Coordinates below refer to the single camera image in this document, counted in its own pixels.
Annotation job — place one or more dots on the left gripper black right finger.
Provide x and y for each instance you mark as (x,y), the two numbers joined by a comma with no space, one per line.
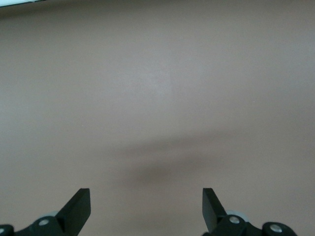
(212,216)

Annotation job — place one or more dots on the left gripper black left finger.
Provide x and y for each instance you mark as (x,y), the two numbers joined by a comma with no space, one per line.
(76,214)

